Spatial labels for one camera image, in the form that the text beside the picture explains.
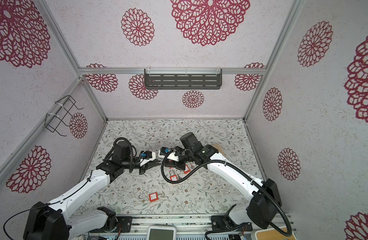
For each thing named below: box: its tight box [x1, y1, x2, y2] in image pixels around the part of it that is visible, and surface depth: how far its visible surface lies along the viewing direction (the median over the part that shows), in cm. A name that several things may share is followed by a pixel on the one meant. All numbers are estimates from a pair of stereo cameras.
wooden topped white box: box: [254, 227, 298, 240], surface depth 69 cm
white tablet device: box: [146, 225, 177, 240], surface depth 69 cm
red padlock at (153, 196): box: [149, 192, 159, 202], surface depth 83 cm
